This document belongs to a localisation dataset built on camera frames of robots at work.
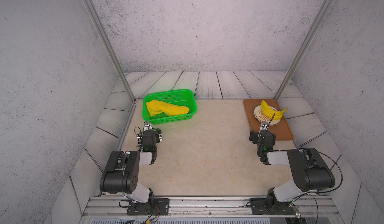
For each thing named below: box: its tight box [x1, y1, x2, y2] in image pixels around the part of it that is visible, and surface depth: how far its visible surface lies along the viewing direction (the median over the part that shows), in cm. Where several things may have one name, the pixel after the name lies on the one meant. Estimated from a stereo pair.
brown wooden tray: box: [244, 99, 293, 141], surface depth 109 cm
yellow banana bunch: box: [260, 100, 288, 120], surface depth 107 cm
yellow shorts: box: [146, 100, 190, 117], surface depth 108 cm
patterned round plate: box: [253, 104, 282, 126], surface depth 110 cm
